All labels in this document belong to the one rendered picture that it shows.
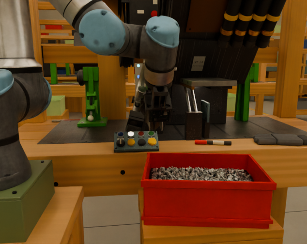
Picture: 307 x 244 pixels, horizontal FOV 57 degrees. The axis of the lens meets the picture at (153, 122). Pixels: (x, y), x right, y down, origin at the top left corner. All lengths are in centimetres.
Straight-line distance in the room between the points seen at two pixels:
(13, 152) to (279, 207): 163
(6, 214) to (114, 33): 39
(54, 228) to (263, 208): 48
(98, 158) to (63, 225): 33
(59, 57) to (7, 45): 88
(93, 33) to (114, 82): 99
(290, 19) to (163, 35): 120
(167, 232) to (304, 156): 61
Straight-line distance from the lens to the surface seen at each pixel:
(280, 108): 177
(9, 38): 75
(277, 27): 942
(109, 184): 98
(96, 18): 52
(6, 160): 65
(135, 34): 65
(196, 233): 72
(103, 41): 51
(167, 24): 64
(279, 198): 193
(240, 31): 104
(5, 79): 63
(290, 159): 111
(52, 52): 163
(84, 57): 159
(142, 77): 126
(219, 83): 100
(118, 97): 150
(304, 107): 634
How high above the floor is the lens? 119
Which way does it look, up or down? 12 degrees down
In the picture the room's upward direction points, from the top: straight up
